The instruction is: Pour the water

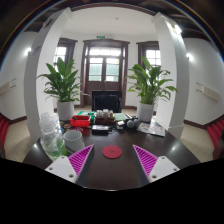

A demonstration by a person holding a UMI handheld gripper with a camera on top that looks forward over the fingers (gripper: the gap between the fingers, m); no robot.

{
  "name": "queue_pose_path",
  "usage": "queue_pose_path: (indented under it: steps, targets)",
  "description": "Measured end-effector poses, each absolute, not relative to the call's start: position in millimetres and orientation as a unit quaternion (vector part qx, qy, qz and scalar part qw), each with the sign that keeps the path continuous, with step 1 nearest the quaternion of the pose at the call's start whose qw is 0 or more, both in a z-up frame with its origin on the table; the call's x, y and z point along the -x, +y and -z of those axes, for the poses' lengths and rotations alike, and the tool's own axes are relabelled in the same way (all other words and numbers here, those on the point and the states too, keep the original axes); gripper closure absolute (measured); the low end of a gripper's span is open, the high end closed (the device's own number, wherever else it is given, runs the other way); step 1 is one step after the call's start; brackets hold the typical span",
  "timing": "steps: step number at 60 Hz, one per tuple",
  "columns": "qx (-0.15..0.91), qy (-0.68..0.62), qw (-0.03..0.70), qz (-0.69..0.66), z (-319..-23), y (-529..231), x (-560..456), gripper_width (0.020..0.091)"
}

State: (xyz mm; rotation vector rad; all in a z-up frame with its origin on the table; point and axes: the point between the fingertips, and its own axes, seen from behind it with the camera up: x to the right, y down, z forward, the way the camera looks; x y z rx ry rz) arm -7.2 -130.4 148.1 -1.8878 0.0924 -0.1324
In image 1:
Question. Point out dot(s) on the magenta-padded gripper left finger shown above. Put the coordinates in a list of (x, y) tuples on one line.
[(63, 168)]

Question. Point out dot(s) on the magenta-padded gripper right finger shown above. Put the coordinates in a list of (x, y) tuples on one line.
[(161, 168)]

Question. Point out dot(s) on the clear green-labelled drink bottle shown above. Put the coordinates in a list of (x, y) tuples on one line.
[(51, 140)]

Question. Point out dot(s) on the grey cup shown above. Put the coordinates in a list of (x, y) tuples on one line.
[(74, 140)]

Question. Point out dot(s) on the printed magazine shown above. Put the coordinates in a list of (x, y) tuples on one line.
[(151, 129)]

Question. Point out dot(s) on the red box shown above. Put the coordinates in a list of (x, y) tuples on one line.
[(80, 121)]

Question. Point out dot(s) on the flat round red coaster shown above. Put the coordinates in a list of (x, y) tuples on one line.
[(112, 152)]

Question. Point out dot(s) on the grey round device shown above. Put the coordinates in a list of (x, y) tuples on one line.
[(132, 124)]

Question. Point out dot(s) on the small black box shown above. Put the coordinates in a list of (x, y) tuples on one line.
[(100, 129)]

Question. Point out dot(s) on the tray of small jars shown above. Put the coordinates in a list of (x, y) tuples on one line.
[(104, 117)]

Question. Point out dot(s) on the green book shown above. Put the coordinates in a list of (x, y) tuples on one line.
[(120, 117)]

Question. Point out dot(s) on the black chair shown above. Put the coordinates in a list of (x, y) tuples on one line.
[(106, 100)]

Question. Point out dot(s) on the leafy plant in white pot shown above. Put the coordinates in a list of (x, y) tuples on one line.
[(63, 86), (148, 86)]

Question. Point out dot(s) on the dark wooden glazed door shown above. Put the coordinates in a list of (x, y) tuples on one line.
[(104, 66)]

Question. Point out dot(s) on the dark-framed window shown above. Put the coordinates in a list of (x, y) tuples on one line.
[(63, 53), (151, 55)]

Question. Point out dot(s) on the green exit sign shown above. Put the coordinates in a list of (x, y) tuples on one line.
[(100, 36)]

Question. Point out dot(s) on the white wall radiator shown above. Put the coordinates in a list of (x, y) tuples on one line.
[(209, 92), (7, 86)]

